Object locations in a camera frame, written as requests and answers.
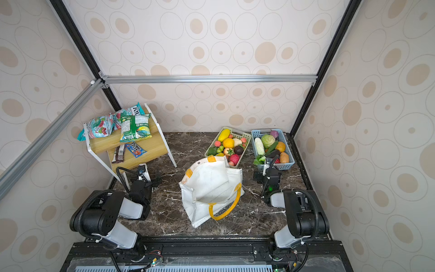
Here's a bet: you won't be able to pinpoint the green leafy vegetable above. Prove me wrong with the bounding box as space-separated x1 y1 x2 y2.
253 155 266 165

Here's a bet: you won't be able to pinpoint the black eggplant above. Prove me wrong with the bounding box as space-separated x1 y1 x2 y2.
265 150 280 159

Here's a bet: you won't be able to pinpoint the white napa cabbage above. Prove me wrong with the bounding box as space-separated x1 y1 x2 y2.
254 137 265 156

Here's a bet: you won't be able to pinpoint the green cucumber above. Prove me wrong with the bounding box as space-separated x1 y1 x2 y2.
265 141 279 155

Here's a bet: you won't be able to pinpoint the white grocery bag yellow handles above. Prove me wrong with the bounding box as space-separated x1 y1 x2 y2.
179 155 244 228

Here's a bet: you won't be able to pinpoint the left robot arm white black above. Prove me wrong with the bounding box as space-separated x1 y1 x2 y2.
70 164 162 249

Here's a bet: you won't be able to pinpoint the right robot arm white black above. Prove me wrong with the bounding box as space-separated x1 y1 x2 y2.
253 156 330 249

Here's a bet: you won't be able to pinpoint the green snack bag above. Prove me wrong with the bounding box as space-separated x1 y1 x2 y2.
120 113 152 143

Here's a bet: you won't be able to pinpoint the teal red snack bag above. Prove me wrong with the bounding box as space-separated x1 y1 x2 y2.
77 114 114 141

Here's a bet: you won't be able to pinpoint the teal snack bag rear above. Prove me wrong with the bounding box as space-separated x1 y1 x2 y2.
113 103 145 130

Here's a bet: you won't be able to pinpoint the blue candy packet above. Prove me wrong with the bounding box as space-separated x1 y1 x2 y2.
125 142 147 158

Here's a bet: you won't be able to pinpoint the brown potato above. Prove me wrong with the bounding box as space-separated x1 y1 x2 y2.
279 152 290 164

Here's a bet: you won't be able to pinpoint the brown chocolate bar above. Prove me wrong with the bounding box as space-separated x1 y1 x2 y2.
112 145 125 164

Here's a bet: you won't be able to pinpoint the orange fruit in blue basket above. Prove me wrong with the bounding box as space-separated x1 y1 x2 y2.
275 142 286 153

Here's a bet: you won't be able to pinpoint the green round cabbage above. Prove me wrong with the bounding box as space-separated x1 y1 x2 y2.
261 134 276 149

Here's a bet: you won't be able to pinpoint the pink dragon fruit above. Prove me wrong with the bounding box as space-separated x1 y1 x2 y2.
229 154 240 166

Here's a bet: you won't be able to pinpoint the dark brown avocado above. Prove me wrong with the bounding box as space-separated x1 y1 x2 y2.
233 146 244 156

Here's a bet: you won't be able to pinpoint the blue vegetable basket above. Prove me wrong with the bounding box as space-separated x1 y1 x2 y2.
251 129 295 171

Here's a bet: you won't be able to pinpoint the green fruit basket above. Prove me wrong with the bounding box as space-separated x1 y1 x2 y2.
204 126 253 168

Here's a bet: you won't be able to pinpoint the orange in green basket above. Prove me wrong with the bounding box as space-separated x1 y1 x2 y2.
222 138 234 148

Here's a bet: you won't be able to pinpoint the wooden two-tier shelf white frame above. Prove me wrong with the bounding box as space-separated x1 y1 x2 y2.
83 103 177 181

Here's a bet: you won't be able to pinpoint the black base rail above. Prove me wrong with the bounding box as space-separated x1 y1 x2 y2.
61 236 353 272

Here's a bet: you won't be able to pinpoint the horizontal aluminium rail back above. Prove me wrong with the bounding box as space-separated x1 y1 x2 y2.
101 74 318 84

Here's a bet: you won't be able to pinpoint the diagonal aluminium rail left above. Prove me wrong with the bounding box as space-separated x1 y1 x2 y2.
1 79 103 198

